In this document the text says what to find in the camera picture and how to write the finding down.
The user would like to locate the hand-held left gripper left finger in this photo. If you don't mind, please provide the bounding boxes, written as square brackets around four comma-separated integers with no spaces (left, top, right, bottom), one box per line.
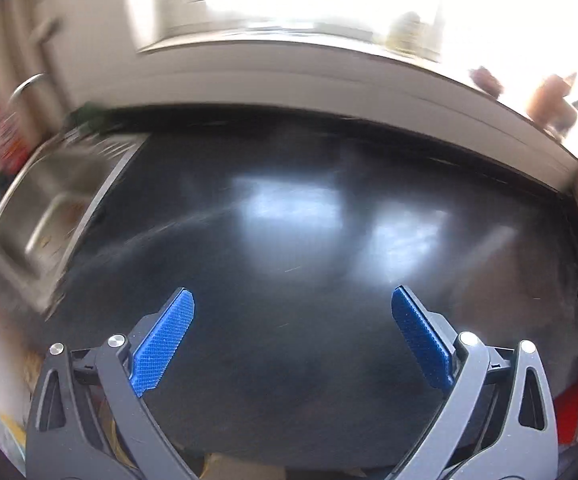
[25,287,195,480]

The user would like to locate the chrome faucet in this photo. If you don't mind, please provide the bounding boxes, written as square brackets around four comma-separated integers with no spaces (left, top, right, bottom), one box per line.
[9,72,52,106]

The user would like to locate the red patterned packet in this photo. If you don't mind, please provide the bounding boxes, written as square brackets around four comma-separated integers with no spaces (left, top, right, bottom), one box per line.
[0,95,25,176]

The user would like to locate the stainless steel sink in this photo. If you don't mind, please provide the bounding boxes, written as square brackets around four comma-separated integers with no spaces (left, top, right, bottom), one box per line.
[0,127,150,311]

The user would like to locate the red cabinet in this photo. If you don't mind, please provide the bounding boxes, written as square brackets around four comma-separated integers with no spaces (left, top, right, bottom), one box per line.
[554,385,578,446]

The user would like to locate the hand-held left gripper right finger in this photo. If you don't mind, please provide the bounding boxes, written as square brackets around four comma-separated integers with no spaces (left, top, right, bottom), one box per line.
[389,286,558,480]

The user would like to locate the white window frame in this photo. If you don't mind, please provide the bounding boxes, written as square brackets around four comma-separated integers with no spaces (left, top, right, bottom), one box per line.
[134,0,578,176]

